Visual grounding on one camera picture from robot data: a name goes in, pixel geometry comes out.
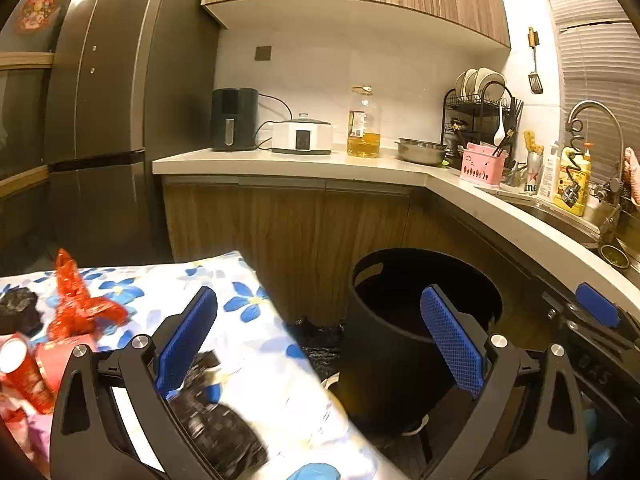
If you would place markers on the large black plastic bag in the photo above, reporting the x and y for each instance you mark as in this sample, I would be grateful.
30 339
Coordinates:
20 312

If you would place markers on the steel refrigerator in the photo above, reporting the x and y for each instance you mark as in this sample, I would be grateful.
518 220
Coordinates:
115 110

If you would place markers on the white pump bottle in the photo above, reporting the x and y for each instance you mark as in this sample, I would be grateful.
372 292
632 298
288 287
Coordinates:
549 175

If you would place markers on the wooden base cabinets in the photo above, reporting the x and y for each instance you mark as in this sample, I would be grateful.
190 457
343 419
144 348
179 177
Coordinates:
280 230

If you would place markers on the black air fryer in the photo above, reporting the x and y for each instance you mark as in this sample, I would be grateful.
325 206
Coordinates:
232 120

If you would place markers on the blue floral white cloth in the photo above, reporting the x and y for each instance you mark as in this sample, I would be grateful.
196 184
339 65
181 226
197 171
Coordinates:
280 360

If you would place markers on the pink utensil holder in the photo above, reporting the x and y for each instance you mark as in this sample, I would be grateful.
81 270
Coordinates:
481 167

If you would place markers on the small black plastic bag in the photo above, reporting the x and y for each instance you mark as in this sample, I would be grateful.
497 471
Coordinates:
225 435

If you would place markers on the steel sink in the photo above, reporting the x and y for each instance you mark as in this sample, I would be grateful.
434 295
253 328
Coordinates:
555 217

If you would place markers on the black round trash bin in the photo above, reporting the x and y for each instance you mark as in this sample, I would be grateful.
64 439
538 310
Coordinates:
380 360

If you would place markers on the white kitchen counter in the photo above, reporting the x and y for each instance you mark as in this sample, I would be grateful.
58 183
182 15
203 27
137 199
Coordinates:
350 162

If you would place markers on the steel mixing bowl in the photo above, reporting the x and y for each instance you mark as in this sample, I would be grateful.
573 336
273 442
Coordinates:
421 152

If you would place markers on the hanging metal spatula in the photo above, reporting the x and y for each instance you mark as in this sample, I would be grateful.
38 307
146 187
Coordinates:
535 82

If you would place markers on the red door decoration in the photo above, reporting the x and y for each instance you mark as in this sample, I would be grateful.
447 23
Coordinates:
36 10

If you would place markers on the cooking oil bottle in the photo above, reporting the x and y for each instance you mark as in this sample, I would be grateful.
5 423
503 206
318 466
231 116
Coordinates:
364 135

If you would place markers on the red drink can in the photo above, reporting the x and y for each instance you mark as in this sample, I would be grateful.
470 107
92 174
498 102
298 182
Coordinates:
25 375

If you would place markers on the white plate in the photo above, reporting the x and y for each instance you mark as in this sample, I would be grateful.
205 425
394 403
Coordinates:
490 82
465 85

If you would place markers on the black garbage bag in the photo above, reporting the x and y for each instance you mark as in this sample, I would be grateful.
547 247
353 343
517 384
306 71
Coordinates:
315 345

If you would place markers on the white rice cooker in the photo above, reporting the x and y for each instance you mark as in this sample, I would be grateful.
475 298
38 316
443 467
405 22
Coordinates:
302 135

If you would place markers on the steel kitchen faucet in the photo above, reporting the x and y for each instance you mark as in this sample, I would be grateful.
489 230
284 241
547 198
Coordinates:
595 105

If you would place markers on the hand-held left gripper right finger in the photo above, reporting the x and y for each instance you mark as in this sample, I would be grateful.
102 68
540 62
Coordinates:
452 340

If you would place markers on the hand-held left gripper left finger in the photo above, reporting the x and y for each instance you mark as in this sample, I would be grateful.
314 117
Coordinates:
185 340

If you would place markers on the pink wrapper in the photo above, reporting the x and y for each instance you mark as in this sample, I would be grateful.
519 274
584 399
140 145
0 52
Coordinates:
17 435

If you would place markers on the window blinds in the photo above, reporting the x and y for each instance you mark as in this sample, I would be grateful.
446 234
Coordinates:
595 60

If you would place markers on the silver drink can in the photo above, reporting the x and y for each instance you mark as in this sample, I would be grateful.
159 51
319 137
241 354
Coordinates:
533 175

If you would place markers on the dark wall socket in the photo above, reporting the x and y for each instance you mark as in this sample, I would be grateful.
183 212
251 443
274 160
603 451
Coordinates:
263 53

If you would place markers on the white ladle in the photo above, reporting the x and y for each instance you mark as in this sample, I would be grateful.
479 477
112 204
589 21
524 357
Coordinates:
499 135

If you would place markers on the steel sink strainer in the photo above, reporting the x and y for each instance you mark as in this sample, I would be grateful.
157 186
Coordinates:
614 256

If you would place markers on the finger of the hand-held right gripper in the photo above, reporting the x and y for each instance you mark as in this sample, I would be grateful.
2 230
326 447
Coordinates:
597 305

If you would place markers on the pink rubber glove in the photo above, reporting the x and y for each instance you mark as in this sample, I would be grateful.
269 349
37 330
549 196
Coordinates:
633 175

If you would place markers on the yellow detergent bottle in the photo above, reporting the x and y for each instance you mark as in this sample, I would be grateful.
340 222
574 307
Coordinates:
572 185

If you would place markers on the black dish rack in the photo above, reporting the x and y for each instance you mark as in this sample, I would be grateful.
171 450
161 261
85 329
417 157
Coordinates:
452 125

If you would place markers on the person's right hand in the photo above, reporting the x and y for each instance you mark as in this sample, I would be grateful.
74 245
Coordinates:
602 455

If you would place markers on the red plastic wrapper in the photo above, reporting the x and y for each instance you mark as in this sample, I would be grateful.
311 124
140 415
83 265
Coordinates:
75 305

